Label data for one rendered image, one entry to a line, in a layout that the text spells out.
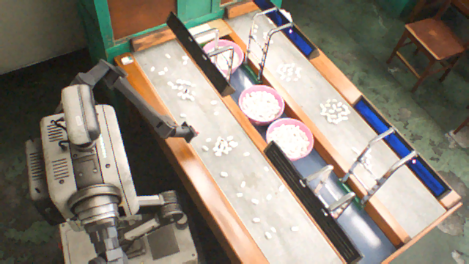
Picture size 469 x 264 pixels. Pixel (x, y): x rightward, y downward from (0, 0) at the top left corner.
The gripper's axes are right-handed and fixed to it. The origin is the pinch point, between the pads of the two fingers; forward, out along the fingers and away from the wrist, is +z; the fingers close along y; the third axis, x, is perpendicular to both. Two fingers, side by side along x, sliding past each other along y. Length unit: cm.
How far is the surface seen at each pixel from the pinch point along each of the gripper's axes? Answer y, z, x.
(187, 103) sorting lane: 25.6, 12.2, 1.3
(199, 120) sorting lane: 11.4, 11.8, 1.5
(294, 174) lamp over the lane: -54, -6, -31
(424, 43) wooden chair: 4, 194, -115
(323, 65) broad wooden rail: 9, 80, -59
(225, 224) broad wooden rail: -48, -6, 13
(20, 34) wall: 165, -18, 69
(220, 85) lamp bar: 4.6, -5.1, -29.0
